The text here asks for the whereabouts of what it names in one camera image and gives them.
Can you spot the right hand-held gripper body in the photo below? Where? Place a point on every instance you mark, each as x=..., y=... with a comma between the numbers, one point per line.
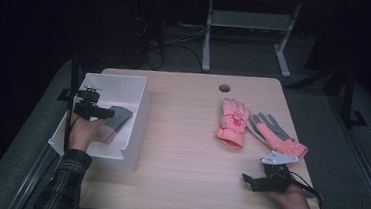
x=278, y=177

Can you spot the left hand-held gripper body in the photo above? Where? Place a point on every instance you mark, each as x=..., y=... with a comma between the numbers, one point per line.
x=88, y=108

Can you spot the white box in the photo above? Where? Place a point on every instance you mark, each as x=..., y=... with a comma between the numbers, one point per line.
x=114, y=87

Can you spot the person's left hand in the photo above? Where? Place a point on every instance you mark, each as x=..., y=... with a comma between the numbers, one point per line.
x=82, y=133

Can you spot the person's right hand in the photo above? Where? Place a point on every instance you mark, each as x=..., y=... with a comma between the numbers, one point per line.
x=291, y=199

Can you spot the black metal stand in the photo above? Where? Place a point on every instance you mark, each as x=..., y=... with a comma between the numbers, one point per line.
x=348, y=97

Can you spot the white metal table frame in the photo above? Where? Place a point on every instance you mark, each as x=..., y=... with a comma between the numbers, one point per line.
x=247, y=19

